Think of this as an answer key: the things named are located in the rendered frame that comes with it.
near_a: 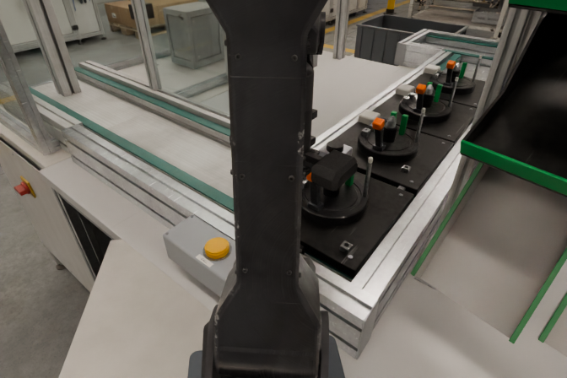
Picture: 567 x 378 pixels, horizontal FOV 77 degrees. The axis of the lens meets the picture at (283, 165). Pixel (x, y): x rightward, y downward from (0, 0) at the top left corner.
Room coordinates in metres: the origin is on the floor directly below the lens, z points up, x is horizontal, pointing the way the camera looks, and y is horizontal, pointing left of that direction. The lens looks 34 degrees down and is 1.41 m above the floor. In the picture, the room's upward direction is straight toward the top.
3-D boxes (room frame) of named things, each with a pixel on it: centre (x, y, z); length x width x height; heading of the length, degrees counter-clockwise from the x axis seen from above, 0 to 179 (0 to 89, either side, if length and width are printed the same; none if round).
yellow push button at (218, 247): (0.41, 0.11, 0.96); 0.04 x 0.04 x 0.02
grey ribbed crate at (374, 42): (2.53, -0.87, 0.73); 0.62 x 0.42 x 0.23; 52
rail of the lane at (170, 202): (0.58, 0.22, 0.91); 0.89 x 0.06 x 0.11; 52
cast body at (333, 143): (0.54, -0.10, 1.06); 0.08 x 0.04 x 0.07; 142
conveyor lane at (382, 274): (0.91, -0.39, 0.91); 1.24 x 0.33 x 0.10; 142
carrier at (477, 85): (1.12, -0.55, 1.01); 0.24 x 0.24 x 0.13; 52
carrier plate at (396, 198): (0.53, -0.09, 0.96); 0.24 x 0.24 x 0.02; 52
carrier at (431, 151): (0.73, -0.25, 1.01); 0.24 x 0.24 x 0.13; 52
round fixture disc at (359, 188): (0.53, -0.09, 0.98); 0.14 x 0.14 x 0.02
